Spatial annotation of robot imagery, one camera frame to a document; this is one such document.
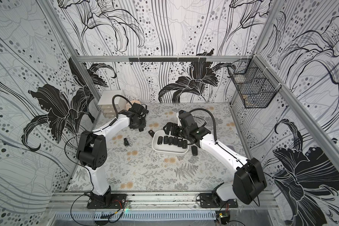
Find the black car key front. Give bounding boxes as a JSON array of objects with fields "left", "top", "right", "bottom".
[{"left": 182, "top": 139, "right": 188, "bottom": 149}]

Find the small black key left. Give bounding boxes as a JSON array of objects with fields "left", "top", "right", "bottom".
[{"left": 124, "top": 138, "right": 130, "bottom": 147}]

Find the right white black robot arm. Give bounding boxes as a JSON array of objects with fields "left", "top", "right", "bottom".
[{"left": 163, "top": 108, "right": 267, "bottom": 204}]

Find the black wire wall basket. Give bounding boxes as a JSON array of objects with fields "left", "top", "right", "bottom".
[{"left": 227, "top": 56, "right": 278, "bottom": 109}]

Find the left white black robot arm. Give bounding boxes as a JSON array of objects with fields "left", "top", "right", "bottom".
[{"left": 76, "top": 94, "right": 148, "bottom": 206}]

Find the black flip key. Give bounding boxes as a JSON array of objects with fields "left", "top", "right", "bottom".
[
  {"left": 163, "top": 136, "right": 169, "bottom": 145},
  {"left": 148, "top": 130, "right": 155, "bottom": 137}
]

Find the white slotted cable duct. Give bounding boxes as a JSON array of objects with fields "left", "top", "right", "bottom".
[{"left": 55, "top": 211, "right": 216, "bottom": 221}]

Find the white rectangular storage box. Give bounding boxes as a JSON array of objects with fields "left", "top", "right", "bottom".
[{"left": 152, "top": 130, "right": 190, "bottom": 156}]

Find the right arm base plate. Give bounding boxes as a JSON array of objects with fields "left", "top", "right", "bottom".
[{"left": 196, "top": 193, "right": 238, "bottom": 209}]

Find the white mini drawer cabinet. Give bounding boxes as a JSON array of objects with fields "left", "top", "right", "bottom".
[{"left": 98, "top": 90, "right": 127, "bottom": 118}]

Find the flat black smart key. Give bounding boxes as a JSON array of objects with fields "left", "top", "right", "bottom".
[{"left": 191, "top": 146, "right": 198, "bottom": 156}]

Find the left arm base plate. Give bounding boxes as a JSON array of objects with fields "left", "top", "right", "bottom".
[{"left": 87, "top": 193, "right": 127, "bottom": 209}]

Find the peach round alarm clock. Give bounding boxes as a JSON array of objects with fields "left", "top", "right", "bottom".
[{"left": 126, "top": 100, "right": 141, "bottom": 110}]

